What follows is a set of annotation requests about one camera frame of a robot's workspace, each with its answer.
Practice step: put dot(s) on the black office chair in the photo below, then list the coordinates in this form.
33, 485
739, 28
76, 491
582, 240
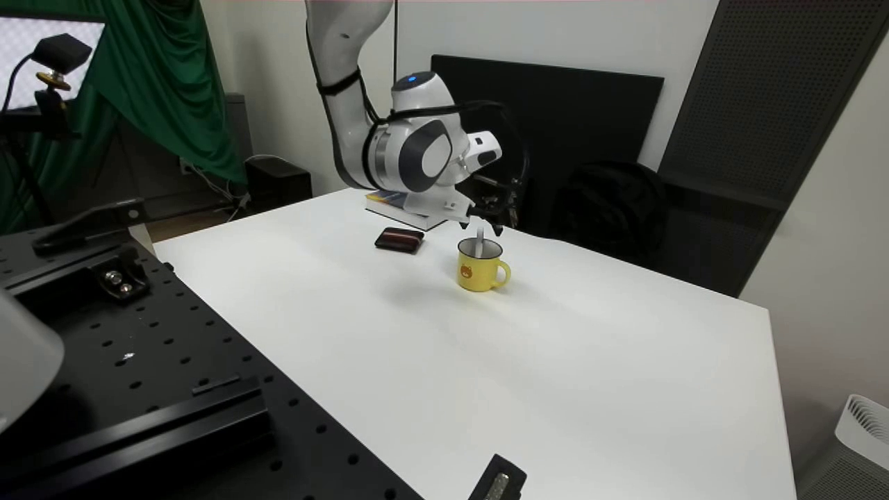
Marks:
611, 209

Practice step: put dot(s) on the blue hardcover book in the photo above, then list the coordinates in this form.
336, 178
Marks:
397, 212

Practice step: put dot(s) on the yellow enamel mug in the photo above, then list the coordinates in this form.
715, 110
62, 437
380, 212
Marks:
476, 276

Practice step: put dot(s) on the white pen with blue cap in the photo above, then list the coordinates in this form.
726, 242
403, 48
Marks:
479, 245

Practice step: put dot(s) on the black monitor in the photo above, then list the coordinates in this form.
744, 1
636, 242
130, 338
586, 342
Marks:
574, 112

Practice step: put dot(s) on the black camera on stand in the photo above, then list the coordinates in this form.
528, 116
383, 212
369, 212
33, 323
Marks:
60, 48

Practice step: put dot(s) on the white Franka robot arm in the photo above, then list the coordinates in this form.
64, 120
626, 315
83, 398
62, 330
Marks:
343, 92

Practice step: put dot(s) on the black box with red stripe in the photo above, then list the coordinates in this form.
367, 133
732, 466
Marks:
394, 240

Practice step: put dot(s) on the green curtain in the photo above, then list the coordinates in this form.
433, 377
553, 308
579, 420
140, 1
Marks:
155, 85

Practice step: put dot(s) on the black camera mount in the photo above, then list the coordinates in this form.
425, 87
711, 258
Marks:
494, 477

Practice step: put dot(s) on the small metal clamp block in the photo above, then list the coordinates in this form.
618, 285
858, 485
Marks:
122, 281

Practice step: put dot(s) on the dark grey partition panel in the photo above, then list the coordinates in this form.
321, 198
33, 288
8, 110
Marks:
758, 92

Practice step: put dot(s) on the white air purifier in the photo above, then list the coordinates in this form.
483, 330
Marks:
865, 433

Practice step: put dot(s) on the black clamp bar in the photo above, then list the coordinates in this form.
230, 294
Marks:
92, 224

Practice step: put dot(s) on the black optical breadboard table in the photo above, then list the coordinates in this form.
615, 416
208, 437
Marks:
140, 372

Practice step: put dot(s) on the black cube speaker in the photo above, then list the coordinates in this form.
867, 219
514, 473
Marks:
278, 183

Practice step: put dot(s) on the white rounded plastic cover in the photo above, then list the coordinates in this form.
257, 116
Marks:
22, 372

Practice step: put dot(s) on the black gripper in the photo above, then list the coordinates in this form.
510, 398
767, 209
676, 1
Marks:
490, 197

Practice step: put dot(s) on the bright white screen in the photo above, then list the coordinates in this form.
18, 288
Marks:
15, 45

